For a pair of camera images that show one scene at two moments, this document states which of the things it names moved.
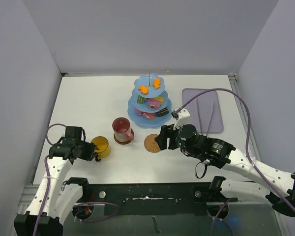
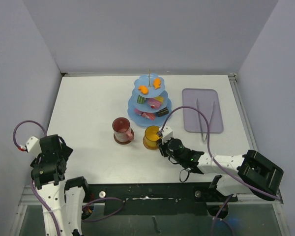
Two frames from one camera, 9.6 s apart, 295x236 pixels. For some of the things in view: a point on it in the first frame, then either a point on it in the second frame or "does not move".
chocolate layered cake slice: [163, 112] does not move
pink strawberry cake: [154, 103] does not move
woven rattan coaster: [151, 144] does not move
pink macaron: [137, 111] does not move
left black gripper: [89, 155] -> [65, 152]
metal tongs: [200, 122] does not move
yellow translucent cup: [103, 144] -> [151, 137]
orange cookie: [157, 83] does not move
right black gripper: [167, 132] -> [163, 146]
